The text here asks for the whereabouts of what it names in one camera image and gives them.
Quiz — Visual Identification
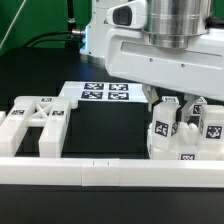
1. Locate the white chair seat panel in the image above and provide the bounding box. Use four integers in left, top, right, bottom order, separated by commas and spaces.
147, 122, 224, 161

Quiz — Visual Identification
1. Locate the white U-shaped fence frame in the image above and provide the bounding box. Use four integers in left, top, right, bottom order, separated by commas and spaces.
0, 155, 224, 188

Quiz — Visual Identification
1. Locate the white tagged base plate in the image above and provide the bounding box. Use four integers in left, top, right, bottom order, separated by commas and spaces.
60, 81, 147, 103

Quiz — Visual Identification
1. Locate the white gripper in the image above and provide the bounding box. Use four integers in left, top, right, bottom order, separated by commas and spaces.
105, 28, 224, 122

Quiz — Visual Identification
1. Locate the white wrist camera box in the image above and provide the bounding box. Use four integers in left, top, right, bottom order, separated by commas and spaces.
106, 0, 147, 30

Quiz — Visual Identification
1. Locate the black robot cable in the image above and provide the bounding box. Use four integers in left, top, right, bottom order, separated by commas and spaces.
25, 29, 86, 48

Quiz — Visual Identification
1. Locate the white chair back frame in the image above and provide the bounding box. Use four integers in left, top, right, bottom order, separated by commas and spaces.
0, 96, 78, 158

